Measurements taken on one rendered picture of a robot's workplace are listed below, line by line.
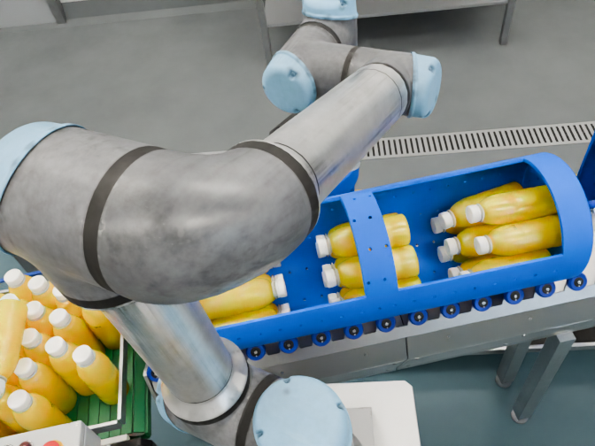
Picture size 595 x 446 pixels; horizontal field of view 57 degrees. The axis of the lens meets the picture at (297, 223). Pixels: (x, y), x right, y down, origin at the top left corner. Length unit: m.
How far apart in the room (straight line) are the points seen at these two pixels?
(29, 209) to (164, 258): 0.11
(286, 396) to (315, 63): 0.42
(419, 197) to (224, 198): 0.99
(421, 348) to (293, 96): 0.81
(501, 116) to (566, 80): 0.51
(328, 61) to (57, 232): 0.42
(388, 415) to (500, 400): 1.33
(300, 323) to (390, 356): 0.31
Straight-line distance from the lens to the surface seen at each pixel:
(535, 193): 1.27
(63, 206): 0.41
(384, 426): 0.98
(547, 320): 1.46
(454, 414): 2.24
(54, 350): 1.27
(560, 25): 4.16
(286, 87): 0.72
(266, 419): 0.71
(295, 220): 0.40
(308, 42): 0.75
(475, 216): 1.22
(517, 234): 1.23
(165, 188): 0.37
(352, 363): 1.34
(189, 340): 0.60
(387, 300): 1.12
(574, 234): 1.21
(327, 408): 0.71
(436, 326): 1.33
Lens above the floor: 2.07
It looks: 50 degrees down
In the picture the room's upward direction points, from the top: 10 degrees counter-clockwise
